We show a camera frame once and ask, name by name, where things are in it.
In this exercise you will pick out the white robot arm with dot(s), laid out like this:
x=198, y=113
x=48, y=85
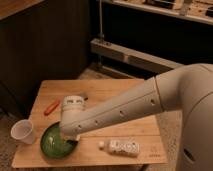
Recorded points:
x=188, y=88

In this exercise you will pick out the orange carrot toy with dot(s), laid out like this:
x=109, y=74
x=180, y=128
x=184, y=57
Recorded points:
x=51, y=107

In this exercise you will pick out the metal shelf rack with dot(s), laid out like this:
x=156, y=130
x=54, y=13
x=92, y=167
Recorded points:
x=134, y=39

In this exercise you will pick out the wooden table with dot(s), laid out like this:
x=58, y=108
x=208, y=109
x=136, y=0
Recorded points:
x=145, y=131

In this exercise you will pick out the grey sponge block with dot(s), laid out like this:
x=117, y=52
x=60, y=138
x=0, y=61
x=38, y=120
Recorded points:
x=72, y=138

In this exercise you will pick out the clear plastic bottle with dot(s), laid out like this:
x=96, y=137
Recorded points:
x=120, y=147

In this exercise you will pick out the dark wooden cabinet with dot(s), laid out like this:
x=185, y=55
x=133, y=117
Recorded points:
x=49, y=41

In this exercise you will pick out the green plate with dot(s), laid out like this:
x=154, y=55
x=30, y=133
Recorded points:
x=54, y=146

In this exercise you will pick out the clear plastic cup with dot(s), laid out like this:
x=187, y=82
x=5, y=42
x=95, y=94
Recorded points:
x=23, y=131

